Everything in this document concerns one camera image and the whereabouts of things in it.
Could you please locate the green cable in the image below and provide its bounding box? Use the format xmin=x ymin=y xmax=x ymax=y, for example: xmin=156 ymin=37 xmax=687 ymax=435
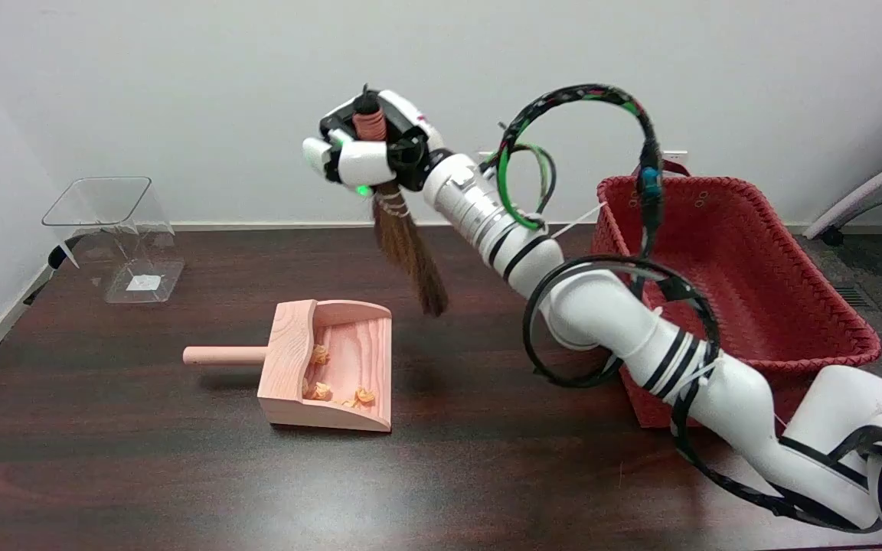
xmin=482 ymin=144 xmax=558 ymax=230

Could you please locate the wooden dustpan with handle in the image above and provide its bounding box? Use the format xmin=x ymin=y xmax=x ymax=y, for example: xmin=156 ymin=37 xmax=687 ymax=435
xmin=183 ymin=299 xmax=394 ymax=433

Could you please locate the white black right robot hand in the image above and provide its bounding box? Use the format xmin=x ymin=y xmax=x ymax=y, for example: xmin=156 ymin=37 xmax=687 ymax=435
xmin=302 ymin=90 xmax=449 ymax=197

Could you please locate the grey office chair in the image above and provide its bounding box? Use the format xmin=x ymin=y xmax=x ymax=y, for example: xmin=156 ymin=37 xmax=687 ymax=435
xmin=803 ymin=145 xmax=882 ymax=347

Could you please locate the clear plastic bin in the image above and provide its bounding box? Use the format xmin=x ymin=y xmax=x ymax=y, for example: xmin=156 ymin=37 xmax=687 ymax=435
xmin=41 ymin=177 xmax=186 ymax=305

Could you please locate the red-brown woven basket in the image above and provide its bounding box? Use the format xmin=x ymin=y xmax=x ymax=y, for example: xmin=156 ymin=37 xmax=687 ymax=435
xmin=593 ymin=162 xmax=882 ymax=429

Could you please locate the small brown straw broom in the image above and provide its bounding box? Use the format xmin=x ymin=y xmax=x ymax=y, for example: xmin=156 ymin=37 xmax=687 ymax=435
xmin=354 ymin=86 xmax=449 ymax=318

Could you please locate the plain black cable loop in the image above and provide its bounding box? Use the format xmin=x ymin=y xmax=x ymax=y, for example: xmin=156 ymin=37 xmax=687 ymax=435
xmin=524 ymin=255 xmax=882 ymax=536

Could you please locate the floor vent grille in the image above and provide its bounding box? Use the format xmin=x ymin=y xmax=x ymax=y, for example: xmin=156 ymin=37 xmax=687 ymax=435
xmin=831 ymin=285 xmax=872 ymax=310

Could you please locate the black wrapped cable loop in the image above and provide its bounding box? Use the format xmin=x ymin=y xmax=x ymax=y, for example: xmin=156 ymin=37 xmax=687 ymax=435
xmin=497 ymin=84 xmax=665 ymax=265

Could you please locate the black object behind table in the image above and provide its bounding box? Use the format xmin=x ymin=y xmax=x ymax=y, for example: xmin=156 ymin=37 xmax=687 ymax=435
xmin=24 ymin=243 xmax=83 ymax=305

